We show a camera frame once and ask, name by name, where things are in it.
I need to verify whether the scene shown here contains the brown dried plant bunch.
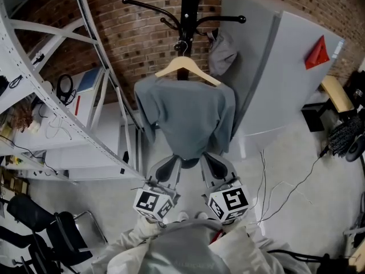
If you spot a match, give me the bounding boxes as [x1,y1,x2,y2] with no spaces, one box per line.
[13,104,38,131]

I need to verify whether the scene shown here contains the light wooden desk black legs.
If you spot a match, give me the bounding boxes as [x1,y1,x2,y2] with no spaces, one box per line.
[301,75,356,133]

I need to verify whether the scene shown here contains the grey metal cabinet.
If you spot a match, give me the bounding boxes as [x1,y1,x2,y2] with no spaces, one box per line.
[221,0,346,154]

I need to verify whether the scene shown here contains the red triangular paper decoration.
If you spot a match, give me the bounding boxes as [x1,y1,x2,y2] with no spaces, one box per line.
[304,35,331,70]

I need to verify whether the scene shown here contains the thin dark floor cable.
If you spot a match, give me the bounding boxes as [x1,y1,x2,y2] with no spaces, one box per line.
[256,150,267,222]

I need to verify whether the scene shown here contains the white metal shelf rack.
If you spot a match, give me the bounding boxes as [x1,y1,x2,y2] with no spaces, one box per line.
[0,0,146,182]

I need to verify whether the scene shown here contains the black floor cable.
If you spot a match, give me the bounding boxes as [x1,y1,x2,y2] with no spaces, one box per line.
[258,148,329,224]

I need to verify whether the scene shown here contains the person's left forearm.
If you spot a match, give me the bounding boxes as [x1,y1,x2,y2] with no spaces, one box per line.
[91,215,168,274]

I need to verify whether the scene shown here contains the white floor cable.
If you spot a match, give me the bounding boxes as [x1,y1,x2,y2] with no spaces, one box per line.
[269,181,313,205]

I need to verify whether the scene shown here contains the grey shirt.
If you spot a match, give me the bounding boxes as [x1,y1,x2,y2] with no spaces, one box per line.
[133,77,236,162]

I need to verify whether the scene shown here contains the black office chair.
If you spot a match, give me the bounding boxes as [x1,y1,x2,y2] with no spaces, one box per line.
[267,248,351,274]
[0,194,94,274]

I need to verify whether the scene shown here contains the chrome tube chair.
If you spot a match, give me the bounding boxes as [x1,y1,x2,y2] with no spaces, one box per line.
[72,209,108,244]

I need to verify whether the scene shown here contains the person's right forearm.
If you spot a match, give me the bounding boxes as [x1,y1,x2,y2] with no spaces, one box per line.
[208,220,313,274]

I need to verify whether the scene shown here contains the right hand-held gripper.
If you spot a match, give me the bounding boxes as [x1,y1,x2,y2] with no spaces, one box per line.
[201,152,250,225]

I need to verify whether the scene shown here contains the black shelf cable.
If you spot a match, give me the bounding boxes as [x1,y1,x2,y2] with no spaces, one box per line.
[0,134,58,175]

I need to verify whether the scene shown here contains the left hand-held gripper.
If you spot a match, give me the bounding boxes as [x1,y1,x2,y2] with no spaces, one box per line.
[133,155,183,222]

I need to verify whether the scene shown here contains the light wooden clothes hanger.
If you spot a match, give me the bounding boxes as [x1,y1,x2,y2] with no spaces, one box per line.
[155,40,222,87]

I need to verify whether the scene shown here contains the black coat rack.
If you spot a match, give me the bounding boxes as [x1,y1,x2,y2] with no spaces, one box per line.
[121,0,246,170]

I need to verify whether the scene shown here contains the brown wooden crate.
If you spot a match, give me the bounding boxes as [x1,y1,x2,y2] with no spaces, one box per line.
[0,167,29,195]

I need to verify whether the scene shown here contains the pale grey hanging fabric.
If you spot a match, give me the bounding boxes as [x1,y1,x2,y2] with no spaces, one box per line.
[208,29,239,76]

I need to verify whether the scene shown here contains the white box with blue panel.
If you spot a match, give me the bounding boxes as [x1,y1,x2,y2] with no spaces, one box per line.
[72,66,104,119]

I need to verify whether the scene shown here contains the person's torso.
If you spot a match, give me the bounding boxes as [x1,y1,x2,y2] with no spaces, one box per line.
[136,218,226,274]

